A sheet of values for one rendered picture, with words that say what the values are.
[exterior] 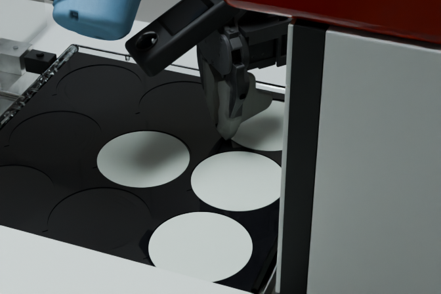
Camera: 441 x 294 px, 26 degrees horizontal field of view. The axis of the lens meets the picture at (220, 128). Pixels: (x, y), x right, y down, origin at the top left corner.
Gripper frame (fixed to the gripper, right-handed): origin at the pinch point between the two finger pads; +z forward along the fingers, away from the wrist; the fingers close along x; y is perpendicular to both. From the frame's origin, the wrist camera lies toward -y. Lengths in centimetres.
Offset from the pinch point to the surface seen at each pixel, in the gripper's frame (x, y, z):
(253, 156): -4.3, 1.8, 1.3
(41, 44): 42.1, -6.9, 9.3
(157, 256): -13.7, -14.0, 1.3
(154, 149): 1.9, -7.1, 1.3
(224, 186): -7.4, -3.4, 1.3
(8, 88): 24.2, -16.8, 3.3
